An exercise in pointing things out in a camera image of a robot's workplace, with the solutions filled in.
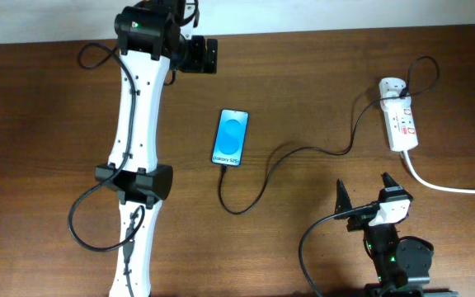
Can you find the white power strip cord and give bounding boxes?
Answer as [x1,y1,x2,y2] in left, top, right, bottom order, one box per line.
[401,149,475,197]

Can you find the black charger cable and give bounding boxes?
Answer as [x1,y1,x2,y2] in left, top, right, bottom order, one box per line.
[218,55,442,216]

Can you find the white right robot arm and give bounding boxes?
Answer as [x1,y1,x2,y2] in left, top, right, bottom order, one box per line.
[335,172,434,296]

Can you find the white power strip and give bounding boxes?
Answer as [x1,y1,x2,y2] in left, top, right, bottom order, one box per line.
[379,78,418,152]

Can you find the blue smartphone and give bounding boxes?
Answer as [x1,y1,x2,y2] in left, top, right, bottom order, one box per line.
[211,109,249,167]

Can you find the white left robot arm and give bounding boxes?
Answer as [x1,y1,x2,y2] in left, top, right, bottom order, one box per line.
[96,1,218,296]

